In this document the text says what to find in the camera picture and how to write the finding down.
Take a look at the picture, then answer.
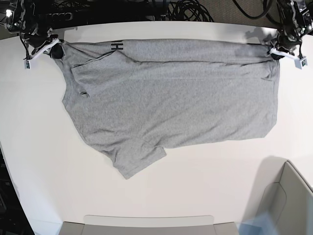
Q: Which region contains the grey T-shirt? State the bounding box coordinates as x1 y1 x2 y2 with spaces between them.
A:
55 39 280 179

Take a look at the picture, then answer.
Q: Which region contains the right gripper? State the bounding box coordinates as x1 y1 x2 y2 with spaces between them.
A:
23 33 64 59

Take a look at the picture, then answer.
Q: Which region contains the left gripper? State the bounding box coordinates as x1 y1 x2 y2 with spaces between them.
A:
271 36 300 60

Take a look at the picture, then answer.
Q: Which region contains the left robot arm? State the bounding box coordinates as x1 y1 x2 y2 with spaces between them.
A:
268 0 313 60

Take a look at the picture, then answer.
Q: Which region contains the black coiled cable bundle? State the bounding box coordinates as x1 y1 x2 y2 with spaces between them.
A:
168 0 215 23

